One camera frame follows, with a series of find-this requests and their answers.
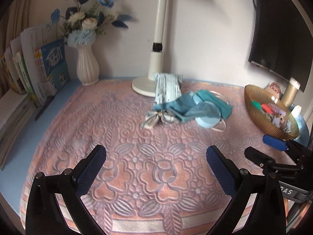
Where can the white blue tissue pack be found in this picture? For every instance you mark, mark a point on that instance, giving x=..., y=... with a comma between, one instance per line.
x=296, y=111

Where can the white ribbed vase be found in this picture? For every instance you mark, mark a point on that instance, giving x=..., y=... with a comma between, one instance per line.
x=88, y=70

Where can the blue cover book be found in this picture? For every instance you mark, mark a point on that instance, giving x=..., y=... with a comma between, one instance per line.
x=56, y=70

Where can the green wet wipes pack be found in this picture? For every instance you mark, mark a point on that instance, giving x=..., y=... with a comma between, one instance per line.
x=168, y=88

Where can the blue artificial flowers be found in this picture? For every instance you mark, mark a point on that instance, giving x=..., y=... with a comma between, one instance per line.
x=81, y=27

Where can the white desk lamp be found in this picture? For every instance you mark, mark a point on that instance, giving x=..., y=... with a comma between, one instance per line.
x=146, y=86

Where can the light blue face mask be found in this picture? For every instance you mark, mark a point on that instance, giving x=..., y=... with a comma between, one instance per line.
x=216, y=123

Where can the black wall television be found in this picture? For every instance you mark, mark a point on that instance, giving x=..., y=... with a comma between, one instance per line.
x=282, y=42

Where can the golden wicker bowl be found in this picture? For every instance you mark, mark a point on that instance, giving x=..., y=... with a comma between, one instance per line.
x=262, y=107

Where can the gold thermos bottle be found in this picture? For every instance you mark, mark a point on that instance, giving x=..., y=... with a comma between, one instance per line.
x=290, y=92

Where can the stack of books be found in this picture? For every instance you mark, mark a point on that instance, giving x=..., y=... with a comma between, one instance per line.
x=36, y=69

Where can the pink embossed table mat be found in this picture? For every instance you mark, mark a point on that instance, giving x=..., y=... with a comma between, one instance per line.
x=154, y=181

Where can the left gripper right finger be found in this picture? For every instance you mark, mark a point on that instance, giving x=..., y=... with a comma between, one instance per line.
x=268, y=213

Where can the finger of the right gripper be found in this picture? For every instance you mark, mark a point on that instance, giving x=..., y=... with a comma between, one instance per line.
x=275, y=143

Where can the plaid bow hair clip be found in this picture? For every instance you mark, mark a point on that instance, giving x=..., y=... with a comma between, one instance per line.
x=152, y=117

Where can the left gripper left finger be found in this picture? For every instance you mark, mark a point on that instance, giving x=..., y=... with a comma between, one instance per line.
x=43, y=211

